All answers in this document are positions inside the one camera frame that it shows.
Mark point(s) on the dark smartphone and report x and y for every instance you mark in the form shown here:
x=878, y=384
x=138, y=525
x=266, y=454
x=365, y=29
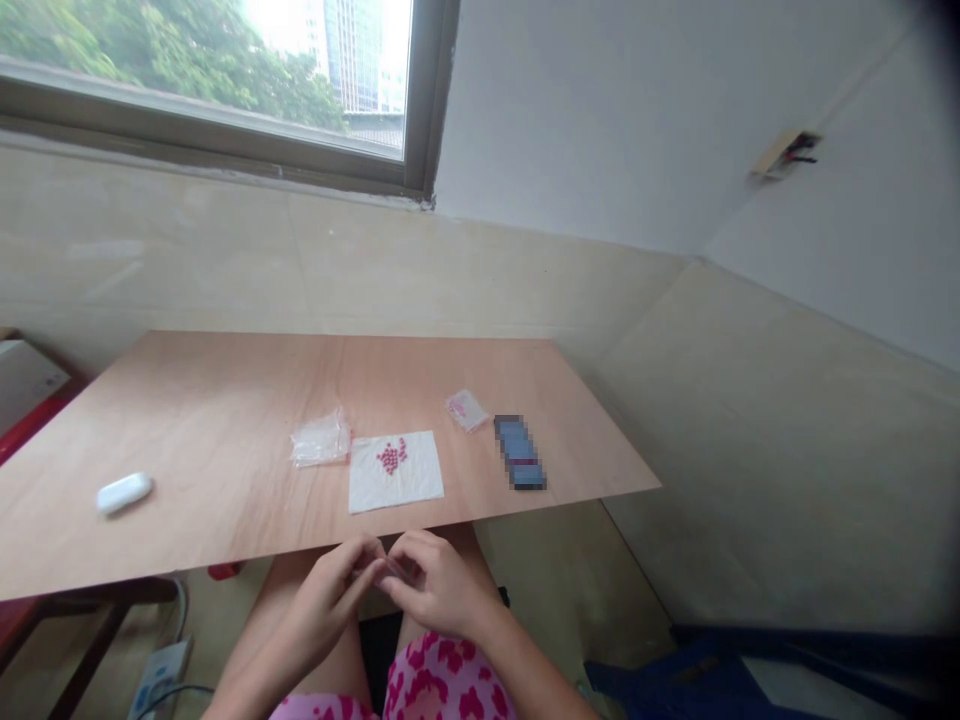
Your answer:
x=519, y=454

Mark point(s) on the crumpled clear plastic bag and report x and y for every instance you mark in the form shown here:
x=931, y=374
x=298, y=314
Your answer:
x=319, y=442

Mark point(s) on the blue fabric bag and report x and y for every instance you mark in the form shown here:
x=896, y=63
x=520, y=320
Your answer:
x=787, y=675

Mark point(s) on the small packet of pink beads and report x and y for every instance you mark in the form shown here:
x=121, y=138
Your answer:
x=466, y=410

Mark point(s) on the cluster of pink beads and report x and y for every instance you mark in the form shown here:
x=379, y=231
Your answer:
x=391, y=456

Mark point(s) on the window with grey frame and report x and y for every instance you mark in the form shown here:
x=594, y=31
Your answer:
x=225, y=75

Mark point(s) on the person's legs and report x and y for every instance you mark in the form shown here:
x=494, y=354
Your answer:
x=442, y=675

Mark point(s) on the dark wooden table frame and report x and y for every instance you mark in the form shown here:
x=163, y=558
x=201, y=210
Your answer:
x=67, y=622

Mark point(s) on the white earbud case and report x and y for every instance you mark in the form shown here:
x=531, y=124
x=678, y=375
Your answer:
x=125, y=493

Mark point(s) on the white paper tissue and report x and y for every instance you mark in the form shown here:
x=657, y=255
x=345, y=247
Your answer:
x=397, y=487

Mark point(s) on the person's right hand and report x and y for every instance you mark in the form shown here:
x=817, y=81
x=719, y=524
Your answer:
x=450, y=592

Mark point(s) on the person's left hand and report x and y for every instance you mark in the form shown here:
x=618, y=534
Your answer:
x=326, y=607

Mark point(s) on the small red object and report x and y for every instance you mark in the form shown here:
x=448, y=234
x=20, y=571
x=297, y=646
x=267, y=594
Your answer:
x=223, y=570

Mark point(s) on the white power strip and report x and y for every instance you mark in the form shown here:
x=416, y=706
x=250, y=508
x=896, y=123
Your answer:
x=159, y=679

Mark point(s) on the black seat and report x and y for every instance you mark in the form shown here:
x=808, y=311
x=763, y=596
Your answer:
x=379, y=652

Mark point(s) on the open wall socket box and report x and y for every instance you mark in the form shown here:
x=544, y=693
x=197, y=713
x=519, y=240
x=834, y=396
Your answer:
x=784, y=155

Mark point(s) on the white cardboard box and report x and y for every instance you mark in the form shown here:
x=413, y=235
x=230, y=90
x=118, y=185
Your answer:
x=26, y=382

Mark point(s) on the plywood board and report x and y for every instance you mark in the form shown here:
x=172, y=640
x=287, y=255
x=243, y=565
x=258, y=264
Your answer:
x=300, y=390

